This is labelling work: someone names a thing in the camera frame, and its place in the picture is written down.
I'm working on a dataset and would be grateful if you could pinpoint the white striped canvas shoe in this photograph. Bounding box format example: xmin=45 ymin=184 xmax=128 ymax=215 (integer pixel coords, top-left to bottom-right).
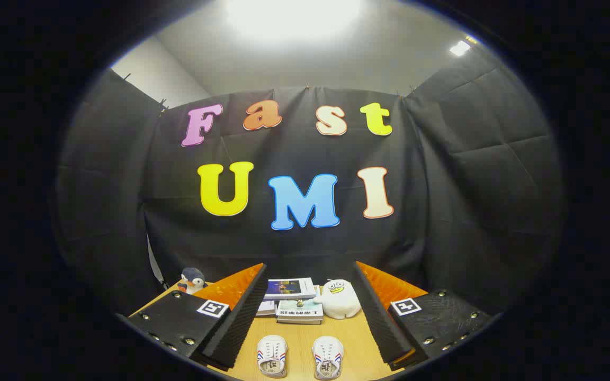
xmin=257 ymin=334 xmax=289 ymax=378
xmin=312 ymin=335 xmax=345 ymax=380

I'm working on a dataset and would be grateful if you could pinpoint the book with pale green cover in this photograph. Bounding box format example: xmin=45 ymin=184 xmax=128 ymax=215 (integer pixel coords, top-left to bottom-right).
xmin=276 ymin=299 xmax=324 ymax=325

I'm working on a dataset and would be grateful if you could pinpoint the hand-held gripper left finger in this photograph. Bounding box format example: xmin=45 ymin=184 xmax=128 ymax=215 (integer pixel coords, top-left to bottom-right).
xmin=116 ymin=263 xmax=268 ymax=371

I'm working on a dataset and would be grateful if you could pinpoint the white duck plush toy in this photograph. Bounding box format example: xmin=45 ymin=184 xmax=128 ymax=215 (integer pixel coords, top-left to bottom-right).
xmin=314 ymin=279 xmax=363 ymax=320

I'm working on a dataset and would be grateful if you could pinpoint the large round ceiling light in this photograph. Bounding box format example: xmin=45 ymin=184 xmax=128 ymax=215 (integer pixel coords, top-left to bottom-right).
xmin=226 ymin=0 xmax=364 ymax=43

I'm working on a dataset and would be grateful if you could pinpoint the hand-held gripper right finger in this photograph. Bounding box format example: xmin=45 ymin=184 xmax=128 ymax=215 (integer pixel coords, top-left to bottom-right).
xmin=354 ymin=261 xmax=496 ymax=371

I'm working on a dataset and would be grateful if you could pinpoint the penguin plush toy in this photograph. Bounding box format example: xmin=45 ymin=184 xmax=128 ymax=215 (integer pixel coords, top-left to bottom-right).
xmin=178 ymin=267 xmax=208 ymax=295

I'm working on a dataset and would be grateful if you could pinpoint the book with blue night cover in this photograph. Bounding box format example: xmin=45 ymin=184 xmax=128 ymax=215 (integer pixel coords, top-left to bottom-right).
xmin=263 ymin=277 xmax=317 ymax=301

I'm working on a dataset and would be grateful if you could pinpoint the small rectangular ceiling light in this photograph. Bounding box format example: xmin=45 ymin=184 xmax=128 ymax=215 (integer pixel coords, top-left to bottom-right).
xmin=449 ymin=36 xmax=478 ymax=57

